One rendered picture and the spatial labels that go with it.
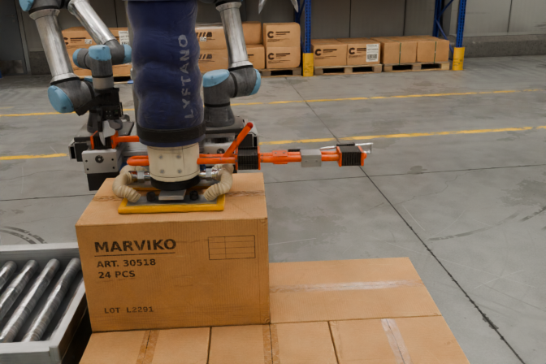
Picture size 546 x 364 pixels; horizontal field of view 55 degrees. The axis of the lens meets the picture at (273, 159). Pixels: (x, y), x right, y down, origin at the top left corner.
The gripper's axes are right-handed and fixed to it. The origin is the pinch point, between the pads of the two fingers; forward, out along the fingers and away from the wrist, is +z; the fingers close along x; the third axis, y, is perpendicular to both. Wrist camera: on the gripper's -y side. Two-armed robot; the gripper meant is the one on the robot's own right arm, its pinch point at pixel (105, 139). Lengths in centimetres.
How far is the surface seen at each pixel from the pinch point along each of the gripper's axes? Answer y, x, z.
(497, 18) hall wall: 562, 865, 35
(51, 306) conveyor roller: -18, -31, 53
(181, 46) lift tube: 36, -35, -39
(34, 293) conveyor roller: -27, -22, 53
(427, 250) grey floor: 166, 91, 108
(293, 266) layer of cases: 72, -11, 53
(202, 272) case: 39, -46, 32
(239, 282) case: 51, -46, 36
